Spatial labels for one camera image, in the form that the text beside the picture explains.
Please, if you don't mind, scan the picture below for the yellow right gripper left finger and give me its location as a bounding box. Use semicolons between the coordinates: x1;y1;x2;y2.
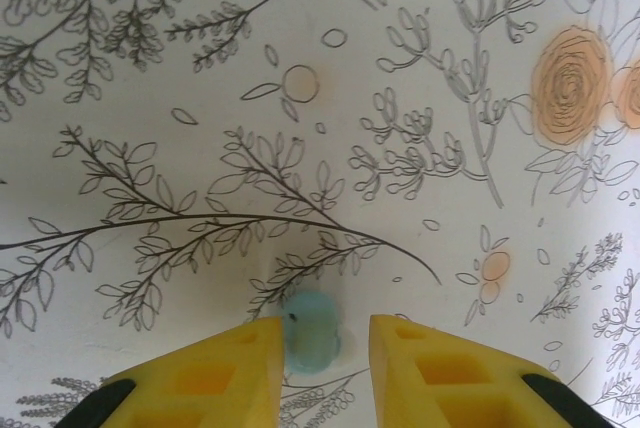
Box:
52;315;286;428

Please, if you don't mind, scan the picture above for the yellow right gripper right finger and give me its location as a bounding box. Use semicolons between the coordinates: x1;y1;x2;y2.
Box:
368;314;609;428

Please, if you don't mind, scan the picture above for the light blue oval object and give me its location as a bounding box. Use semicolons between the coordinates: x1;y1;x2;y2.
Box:
282;290;346;375

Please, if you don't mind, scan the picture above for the floral patterned tablecloth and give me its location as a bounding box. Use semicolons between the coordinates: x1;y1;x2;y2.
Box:
0;0;640;428

